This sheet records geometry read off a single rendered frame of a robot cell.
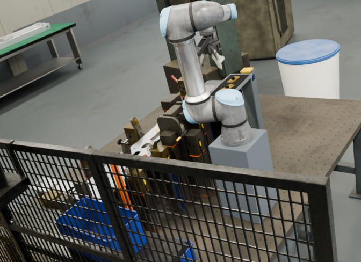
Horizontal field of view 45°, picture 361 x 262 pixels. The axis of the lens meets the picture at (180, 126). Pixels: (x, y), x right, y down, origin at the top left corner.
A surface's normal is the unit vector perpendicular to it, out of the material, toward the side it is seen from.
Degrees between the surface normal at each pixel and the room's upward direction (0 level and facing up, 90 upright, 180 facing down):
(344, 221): 0
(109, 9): 90
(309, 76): 94
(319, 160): 0
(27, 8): 90
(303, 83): 94
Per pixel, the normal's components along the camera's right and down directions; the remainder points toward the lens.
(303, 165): -0.23, -0.87
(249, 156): 0.78, 0.10
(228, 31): 0.58, 0.21
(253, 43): -0.40, 0.52
